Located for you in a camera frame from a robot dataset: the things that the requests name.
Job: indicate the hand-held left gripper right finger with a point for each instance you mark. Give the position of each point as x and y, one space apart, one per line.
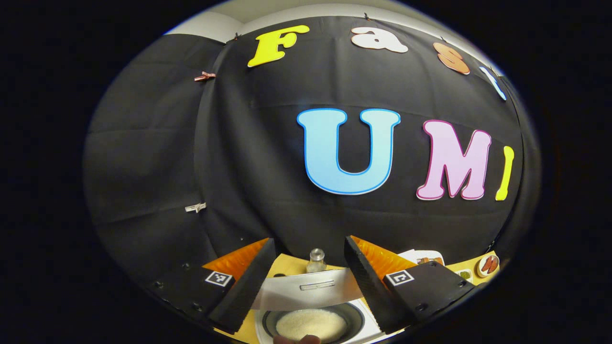
366 286

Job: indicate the toast bread slice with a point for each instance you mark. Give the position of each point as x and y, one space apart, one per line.
423 260

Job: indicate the small glass bottle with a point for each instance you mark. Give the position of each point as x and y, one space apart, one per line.
316 262

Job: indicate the white rice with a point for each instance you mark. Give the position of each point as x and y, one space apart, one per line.
311 325

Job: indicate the red meat slice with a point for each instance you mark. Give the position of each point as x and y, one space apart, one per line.
493 263
486 265

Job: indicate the white cloth clip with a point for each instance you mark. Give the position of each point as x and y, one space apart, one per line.
196 207

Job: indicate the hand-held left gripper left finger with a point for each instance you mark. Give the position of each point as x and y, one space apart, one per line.
251 286

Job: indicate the white rice cooker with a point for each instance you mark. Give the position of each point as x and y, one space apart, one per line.
311 289

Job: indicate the white divided bean dish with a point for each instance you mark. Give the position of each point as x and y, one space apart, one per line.
464 275

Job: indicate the pink cloth clip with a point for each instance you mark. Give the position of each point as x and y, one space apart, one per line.
204 76

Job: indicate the white round plate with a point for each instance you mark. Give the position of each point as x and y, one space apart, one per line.
479 271

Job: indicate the black backdrop cloth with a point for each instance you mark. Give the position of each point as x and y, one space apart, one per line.
239 143

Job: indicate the white toaster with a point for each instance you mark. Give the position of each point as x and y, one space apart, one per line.
411 255

